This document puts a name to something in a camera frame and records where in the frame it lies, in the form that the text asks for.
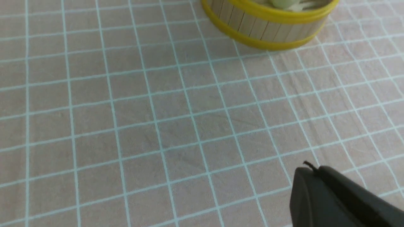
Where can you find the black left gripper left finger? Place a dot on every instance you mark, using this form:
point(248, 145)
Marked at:
point(323, 197)

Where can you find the pale green dumpling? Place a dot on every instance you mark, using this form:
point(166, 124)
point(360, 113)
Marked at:
point(283, 4)

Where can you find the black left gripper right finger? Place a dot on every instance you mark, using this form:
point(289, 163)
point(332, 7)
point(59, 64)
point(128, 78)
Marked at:
point(368, 208)

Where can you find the bamboo steamer tray yellow rim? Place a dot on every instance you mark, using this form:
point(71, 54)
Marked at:
point(257, 24)

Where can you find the pink checkered tablecloth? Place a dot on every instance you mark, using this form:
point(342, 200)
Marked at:
point(141, 113)

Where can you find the white dumpling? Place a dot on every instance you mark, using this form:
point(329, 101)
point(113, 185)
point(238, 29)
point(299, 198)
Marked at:
point(301, 6)

